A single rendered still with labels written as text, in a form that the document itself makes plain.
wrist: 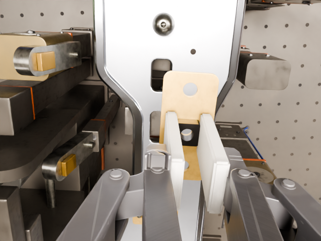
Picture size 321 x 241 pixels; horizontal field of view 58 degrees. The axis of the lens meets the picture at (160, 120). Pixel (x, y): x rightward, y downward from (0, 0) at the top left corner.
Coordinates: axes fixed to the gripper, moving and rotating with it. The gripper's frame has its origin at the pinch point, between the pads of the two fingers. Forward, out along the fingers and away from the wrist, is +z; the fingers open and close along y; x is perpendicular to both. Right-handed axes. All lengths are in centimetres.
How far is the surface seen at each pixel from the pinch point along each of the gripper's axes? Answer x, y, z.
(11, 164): -8.8, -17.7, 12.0
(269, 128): -21, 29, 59
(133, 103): -6.5, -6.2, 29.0
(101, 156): -32, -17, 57
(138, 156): -15.9, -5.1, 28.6
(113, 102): -14, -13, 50
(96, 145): -14.9, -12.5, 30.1
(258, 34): 3, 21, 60
